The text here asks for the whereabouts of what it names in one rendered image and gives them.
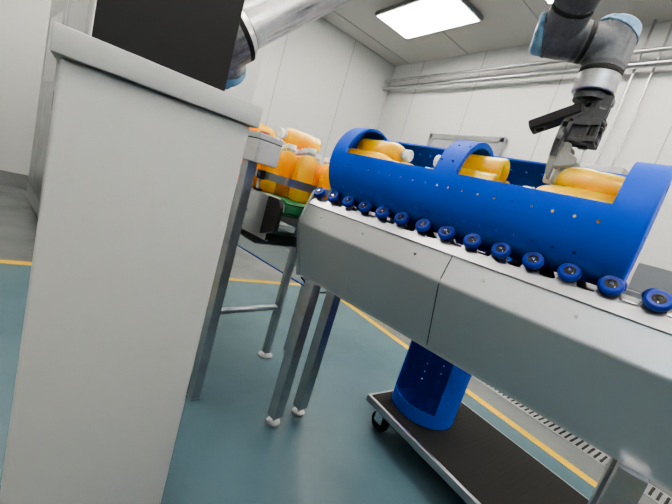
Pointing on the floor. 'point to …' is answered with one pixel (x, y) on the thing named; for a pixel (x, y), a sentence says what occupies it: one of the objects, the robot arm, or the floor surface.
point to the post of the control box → (222, 277)
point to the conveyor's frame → (268, 235)
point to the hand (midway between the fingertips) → (547, 175)
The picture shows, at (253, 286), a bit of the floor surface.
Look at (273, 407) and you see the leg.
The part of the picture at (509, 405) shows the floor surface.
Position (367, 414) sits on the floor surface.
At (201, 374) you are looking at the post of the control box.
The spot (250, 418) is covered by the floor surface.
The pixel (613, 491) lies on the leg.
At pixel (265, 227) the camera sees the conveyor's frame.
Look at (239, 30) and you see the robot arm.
